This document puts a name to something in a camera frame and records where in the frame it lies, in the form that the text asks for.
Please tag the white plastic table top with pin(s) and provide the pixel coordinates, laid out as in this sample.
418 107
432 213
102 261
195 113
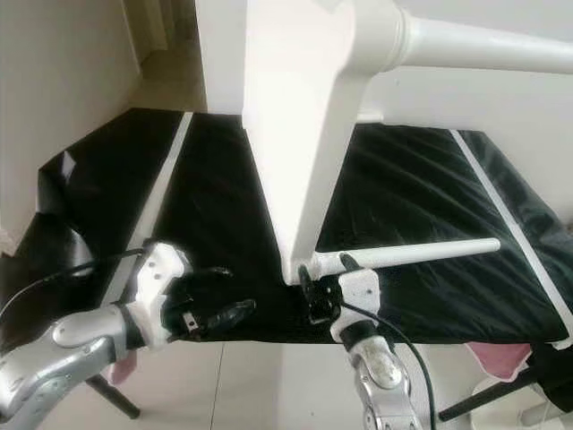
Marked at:
295 116

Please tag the black metal table leg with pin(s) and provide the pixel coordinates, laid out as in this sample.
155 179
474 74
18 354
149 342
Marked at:
113 397
488 399

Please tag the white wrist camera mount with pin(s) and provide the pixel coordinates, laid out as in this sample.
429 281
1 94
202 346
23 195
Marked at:
157 282
358 296

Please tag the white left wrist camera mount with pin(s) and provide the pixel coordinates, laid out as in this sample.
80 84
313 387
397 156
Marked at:
157 282

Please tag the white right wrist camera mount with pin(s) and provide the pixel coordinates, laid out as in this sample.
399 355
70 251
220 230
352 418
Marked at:
358 296

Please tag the grey tape patch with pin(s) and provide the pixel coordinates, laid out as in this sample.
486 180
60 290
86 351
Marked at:
68 164

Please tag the pink rounded object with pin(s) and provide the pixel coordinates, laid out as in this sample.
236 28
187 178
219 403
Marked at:
500 358
124 370

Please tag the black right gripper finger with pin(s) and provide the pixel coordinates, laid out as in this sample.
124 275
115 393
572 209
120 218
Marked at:
307 285
350 262

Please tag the white floor fan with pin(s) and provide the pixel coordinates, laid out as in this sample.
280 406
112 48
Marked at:
551 414

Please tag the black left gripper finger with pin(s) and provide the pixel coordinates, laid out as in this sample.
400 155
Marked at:
210 272
231 315

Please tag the white tape strip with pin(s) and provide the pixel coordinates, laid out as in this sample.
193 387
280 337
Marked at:
515 233
157 197

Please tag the black tablecloth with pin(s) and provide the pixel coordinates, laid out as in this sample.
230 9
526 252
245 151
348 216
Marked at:
215 206

